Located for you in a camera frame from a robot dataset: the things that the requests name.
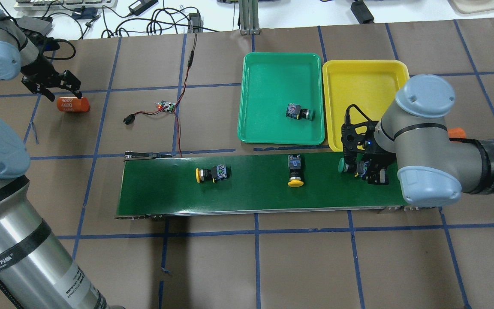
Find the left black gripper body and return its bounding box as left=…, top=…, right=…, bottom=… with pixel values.
left=20, top=54, right=80, bottom=93

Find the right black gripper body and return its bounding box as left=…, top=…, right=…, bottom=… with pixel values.
left=341, top=104, right=396, bottom=167

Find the green push button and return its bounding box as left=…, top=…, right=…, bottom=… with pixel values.
left=286, top=103, right=314, bottom=121
left=338, top=158, right=369, bottom=179

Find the orange cylinder with 4680 label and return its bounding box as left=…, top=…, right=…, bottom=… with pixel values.
left=56, top=97, right=90, bottom=113

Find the yellow push button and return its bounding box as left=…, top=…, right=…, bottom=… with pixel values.
left=195, top=164, right=232, bottom=183
left=287, top=154, right=304, bottom=188

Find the plain orange cylinder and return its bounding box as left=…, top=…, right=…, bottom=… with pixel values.
left=447, top=127, right=467, bottom=139

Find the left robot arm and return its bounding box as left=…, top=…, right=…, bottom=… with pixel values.
left=0, top=9, right=112, bottom=309

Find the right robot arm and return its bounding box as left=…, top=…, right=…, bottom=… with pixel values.
left=339, top=74, right=494, bottom=208

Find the yellow plastic tray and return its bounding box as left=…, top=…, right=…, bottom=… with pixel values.
left=322, top=59, right=410, bottom=152

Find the black barrel plug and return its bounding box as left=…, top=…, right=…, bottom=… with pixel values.
left=123, top=114, right=136, bottom=125

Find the small green controller board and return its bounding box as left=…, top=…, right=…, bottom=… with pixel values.
left=156, top=100, right=177, bottom=113

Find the black power adapter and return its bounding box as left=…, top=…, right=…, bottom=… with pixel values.
left=129, top=0, right=159, bottom=16

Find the green plastic tray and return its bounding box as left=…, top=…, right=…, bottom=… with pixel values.
left=237, top=51, right=325, bottom=146

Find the green conveyor belt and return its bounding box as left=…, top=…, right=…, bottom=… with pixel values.
left=114, top=146, right=437, bottom=221

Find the aluminium frame post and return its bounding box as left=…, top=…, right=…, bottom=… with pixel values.
left=238, top=0, right=261, bottom=36

